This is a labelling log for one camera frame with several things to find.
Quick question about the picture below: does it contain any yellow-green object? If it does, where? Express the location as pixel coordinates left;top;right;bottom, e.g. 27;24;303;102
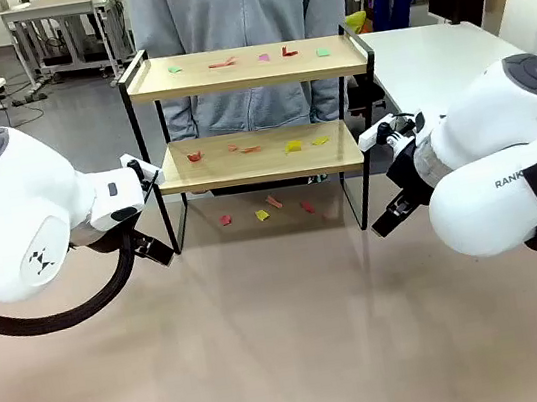
345;9;370;34

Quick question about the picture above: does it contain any person left forearm grey sleeve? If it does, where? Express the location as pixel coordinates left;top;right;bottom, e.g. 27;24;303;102
304;75;352;126

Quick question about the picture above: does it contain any two-tier wood shelf black frame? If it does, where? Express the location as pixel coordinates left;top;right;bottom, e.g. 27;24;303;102
113;15;401;264

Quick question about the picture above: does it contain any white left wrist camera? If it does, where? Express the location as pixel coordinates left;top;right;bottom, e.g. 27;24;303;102
118;147;167;194

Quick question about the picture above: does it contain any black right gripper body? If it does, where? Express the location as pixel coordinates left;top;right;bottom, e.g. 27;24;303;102
380;139;435;212

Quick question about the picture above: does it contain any large white curved desk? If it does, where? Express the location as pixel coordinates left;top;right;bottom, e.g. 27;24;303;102
357;9;537;122

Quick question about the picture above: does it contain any thin black cable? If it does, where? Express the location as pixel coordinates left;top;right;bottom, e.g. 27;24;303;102
0;88;47;131

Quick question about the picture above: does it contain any grey floor power strip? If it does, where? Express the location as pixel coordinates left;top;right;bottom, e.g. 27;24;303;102
9;89;51;109

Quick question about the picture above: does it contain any grey metal frame table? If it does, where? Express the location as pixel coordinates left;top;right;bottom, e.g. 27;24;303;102
0;0;126;97

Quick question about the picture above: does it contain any person torso grey hoodie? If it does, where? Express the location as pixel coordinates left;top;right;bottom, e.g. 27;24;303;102
126;0;366;149

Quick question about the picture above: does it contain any person right forearm grey sleeve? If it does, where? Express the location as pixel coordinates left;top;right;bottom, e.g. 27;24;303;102
160;95;201;144

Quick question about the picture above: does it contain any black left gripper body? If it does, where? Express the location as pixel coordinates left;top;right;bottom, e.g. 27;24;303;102
124;224;156;258

